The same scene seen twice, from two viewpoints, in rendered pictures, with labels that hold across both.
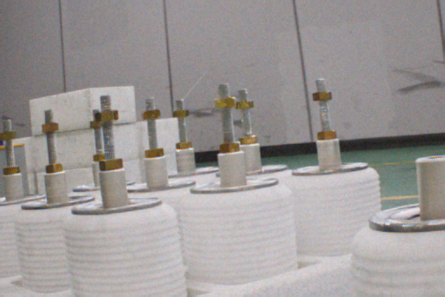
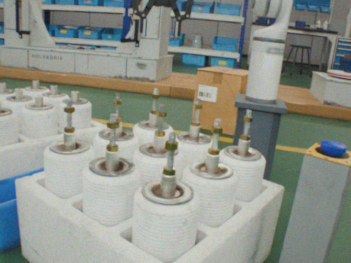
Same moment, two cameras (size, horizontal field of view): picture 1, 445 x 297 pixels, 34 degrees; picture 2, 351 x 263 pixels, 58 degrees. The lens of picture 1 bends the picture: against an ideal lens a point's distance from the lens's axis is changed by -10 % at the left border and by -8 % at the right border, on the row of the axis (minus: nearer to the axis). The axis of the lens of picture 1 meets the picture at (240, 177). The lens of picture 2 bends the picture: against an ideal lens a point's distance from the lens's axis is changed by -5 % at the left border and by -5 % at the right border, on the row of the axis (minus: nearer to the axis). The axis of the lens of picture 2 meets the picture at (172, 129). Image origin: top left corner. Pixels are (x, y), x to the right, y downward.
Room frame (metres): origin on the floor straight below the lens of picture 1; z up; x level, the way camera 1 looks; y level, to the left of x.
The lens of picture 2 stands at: (1.34, -0.04, 0.47)
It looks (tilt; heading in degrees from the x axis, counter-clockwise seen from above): 17 degrees down; 166
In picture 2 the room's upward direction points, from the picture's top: 5 degrees clockwise
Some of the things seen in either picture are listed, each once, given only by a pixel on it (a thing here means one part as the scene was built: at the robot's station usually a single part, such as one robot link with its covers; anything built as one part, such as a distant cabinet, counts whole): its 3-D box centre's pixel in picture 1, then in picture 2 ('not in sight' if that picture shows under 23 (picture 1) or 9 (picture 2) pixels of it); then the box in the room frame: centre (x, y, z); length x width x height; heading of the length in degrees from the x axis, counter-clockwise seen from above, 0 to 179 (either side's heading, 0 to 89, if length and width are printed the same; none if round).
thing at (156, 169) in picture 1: (156, 174); (159, 143); (0.76, 0.08, 0.26); 0.02 x 0.02 x 0.03
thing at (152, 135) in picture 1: (152, 135); (160, 124); (0.76, 0.08, 0.30); 0.01 x 0.01 x 0.08; 81
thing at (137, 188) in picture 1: (157, 188); (158, 150); (0.76, 0.08, 0.25); 0.08 x 0.08 x 0.01
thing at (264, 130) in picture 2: not in sight; (253, 148); (0.48, 0.44, 0.15); 0.15 x 0.15 x 0.30; 64
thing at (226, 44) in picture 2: not in sight; (225, 44); (-3.61, 1.96, 0.36); 0.50 x 0.38 x 0.21; 154
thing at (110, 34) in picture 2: not in sight; (117, 34); (-4.41, 0.32, 0.36); 0.50 x 0.38 x 0.21; 153
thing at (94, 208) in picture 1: (116, 207); (153, 125); (0.60, 0.10, 0.25); 0.08 x 0.08 x 0.01
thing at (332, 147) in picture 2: not in sight; (332, 149); (0.95, 0.32, 0.32); 0.04 x 0.04 x 0.02
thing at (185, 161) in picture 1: (185, 162); (168, 183); (0.93, 0.06, 0.26); 0.02 x 0.02 x 0.03
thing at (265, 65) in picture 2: not in sight; (264, 71); (0.48, 0.44, 0.39); 0.09 x 0.09 x 0.17; 64
